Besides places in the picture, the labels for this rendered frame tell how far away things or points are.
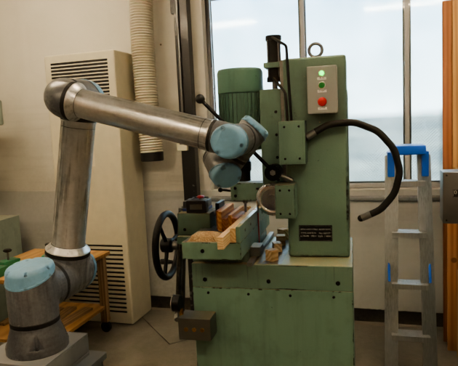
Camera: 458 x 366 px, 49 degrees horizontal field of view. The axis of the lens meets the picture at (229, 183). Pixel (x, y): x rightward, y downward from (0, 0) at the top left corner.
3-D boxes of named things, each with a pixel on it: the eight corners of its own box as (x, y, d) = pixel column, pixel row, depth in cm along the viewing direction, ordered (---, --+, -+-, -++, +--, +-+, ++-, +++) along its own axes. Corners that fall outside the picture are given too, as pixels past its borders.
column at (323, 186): (295, 242, 208) (289, 64, 200) (350, 242, 203) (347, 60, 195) (288, 256, 187) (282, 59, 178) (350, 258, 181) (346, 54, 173)
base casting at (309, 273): (222, 255, 228) (221, 235, 227) (352, 257, 214) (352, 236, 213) (192, 287, 185) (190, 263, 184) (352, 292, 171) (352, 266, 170)
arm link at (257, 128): (265, 134, 139) (238, 168, 143) (274, 132, 150) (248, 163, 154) (240, 112, 140) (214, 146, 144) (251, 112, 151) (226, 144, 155)
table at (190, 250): (205, 224, 236) (204, 211, 235) (270, 224, 228) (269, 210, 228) (156, 258, 177) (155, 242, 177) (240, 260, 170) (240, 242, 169)
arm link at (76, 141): (30, 298, 170) (45, 74, 156) (62, 281, 187) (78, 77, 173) (68, 309, 166) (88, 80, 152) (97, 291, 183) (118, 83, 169)
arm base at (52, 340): (38, 365, 148) (33, 332, 147) (-9, 356, 156) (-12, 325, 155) (81, 338, 165) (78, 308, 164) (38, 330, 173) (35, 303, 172)
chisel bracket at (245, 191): (235, 202, 204) (234, 181, 203) (269, 201, 201) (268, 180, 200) (230, 205, 197) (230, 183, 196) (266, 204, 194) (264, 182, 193)
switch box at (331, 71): (309, 114, 179) (307, 68, 177) (338, 112, 176) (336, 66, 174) (307, 114, 173) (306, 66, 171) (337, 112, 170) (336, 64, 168)
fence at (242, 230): (265, 210, 228) (265, 199, 227) (269, 210, 227) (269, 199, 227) (235, 242, 170) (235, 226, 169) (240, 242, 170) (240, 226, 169)
